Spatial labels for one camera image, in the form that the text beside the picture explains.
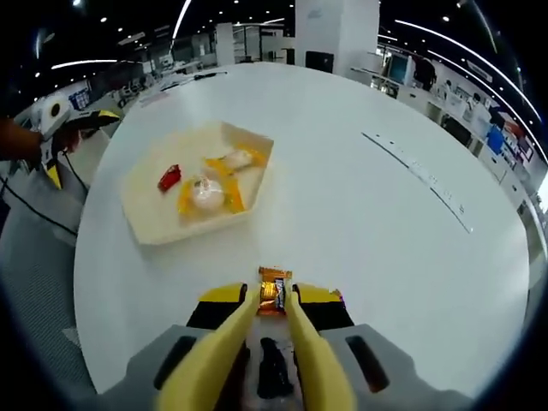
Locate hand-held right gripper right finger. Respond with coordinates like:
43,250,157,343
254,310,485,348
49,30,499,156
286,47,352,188
292,282,476,411

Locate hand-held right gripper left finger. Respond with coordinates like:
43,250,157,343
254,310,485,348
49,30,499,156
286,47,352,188
92,281,250,411

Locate yellow food tongs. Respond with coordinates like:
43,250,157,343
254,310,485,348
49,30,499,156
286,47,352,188
154,284,359,411

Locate small red snack food packet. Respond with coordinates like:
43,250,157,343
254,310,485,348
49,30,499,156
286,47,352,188
157,164,183,190

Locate cream hexagonal container tray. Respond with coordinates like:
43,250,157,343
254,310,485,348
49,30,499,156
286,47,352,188
119,120,275,246

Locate clear dark snack food packet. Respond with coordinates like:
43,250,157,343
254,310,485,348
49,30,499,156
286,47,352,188
254,336,297,402

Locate small orange candy food packet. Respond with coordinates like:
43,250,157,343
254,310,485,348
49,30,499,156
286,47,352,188
256,265,295,318

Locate orange white snack food packet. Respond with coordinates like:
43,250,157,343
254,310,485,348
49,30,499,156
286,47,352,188
177,173,247,217
203,147,269,176

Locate blue container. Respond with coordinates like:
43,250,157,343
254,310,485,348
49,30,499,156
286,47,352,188
486,128,509,153

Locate person's left hand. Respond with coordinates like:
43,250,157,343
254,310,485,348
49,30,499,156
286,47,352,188
54,126,85,154

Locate blue notice board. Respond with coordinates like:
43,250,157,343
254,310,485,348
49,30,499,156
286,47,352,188
68,90,92,110

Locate long white counter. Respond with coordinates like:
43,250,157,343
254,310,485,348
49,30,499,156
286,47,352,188
350,63,545,223

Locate black office chair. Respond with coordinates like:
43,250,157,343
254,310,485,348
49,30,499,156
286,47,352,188
440,115,472,142

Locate black cabinet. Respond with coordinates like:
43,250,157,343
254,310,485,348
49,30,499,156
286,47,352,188
305,50,334,72

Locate white square pillar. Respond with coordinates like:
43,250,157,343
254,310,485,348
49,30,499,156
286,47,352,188
295,0,381,76

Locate light blue screen appliance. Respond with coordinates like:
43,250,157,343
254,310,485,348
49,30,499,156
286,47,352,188
387,53,414,85

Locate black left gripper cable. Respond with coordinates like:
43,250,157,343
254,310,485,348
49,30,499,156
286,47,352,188
0,147,91,236

